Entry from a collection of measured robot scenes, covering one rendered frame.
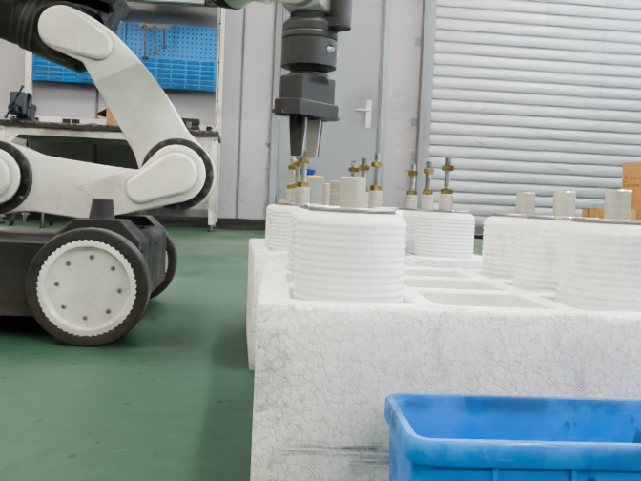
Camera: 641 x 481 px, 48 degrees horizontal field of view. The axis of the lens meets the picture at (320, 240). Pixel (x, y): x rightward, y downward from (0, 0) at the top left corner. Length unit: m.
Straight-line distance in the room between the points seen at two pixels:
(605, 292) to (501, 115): 6.05
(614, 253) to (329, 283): 0.24
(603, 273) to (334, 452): 0.27
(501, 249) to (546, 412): 0.33
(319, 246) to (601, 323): 0.23
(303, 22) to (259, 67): 5.25
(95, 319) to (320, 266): 0.74
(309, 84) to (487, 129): 5.52
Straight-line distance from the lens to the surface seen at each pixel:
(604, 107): 7.06
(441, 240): 1.16
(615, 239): 0.65
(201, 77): 6.24
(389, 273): 0.59
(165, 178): 1.43
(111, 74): 1.48
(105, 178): 1.46
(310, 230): 0.59
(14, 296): 1.36
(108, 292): 1.27
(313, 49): 1.14
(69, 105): 6.50
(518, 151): 6.70
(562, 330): 0.60
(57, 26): 1.51
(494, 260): 0.88
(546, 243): 0.76
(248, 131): 6.32
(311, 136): 1.18
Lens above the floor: 0.26
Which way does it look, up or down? 3 degrees down
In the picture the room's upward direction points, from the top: 3 degrees clockwise
